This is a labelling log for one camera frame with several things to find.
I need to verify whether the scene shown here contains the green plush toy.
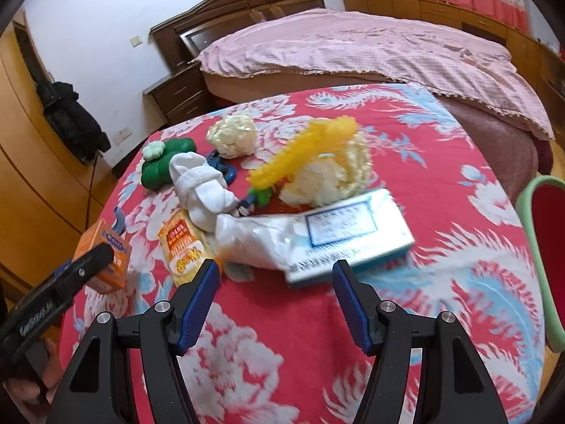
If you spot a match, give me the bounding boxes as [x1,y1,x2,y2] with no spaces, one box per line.
[140,138,198,192]

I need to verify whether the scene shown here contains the small toy figure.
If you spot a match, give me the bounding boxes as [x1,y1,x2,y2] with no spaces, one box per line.
[238,185,272,217]

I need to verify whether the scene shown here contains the black cable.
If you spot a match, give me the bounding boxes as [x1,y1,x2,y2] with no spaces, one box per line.
[86,154,100,235]

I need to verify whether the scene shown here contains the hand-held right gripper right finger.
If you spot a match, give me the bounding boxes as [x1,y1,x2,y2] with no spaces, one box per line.
[332,260,508,424]

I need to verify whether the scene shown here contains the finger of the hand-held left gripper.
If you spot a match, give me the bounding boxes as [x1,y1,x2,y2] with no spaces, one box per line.
[53,243,115,294]

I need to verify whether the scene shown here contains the small cream ribbon ball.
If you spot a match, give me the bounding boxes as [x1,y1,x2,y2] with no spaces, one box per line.
[207,114,257,159]

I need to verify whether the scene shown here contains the person's left hand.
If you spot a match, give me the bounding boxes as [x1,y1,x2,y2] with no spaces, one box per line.
[0,338,63,409]

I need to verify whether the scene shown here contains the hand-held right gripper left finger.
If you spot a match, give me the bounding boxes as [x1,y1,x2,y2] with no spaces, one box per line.
[46,258,220,424]

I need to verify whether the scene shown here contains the red floral blanket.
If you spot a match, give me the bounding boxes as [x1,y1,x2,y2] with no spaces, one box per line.
[59,82,552,424]

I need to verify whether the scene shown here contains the blue and white box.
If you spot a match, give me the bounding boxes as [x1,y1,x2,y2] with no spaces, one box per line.
[285,188,416,290]

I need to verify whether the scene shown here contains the large cream ribbon ball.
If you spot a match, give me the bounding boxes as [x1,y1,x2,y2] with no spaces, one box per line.
[278,130,372,208]

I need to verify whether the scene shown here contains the black jacket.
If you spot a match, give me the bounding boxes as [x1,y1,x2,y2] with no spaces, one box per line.
[36,80,111,166]

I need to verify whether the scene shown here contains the dark wooden headboard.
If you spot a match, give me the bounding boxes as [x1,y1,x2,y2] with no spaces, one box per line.
[149,0,326,73]

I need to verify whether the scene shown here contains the bed with pink quilt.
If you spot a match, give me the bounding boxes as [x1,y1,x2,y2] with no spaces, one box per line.
[192,7,556,140]

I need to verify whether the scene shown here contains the orange box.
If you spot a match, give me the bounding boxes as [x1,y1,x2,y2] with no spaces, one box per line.
[72,218,133,294]

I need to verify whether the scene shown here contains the yellow plastic toy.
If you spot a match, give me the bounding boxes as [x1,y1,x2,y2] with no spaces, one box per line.
[247,116,358,192]

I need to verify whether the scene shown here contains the white plastic bag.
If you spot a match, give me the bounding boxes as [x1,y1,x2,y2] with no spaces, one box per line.
[215,212,319,272]

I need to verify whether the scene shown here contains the blue curved plastic piece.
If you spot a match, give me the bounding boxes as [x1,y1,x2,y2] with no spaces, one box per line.
[112,207,129,236]

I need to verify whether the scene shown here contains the blue plastic disc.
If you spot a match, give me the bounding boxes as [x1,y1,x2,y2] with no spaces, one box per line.
[205,150,238,187]

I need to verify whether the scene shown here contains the white sock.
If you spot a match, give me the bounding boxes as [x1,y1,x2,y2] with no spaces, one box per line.
[169,151,239,232]

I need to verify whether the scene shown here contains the yellow snack packet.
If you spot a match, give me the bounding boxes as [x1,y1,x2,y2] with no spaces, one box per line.
[157,210,217,288]

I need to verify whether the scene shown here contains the dark wooden nightstand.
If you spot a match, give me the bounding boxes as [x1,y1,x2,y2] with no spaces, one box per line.
[142,62,219,125]

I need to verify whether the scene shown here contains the red bucket with green rim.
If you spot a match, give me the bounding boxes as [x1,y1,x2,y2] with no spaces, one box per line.
[515,175,565,354]

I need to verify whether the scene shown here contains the wooden wardrobe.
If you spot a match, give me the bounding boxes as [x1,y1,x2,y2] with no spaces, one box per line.
[0,11,118,283]

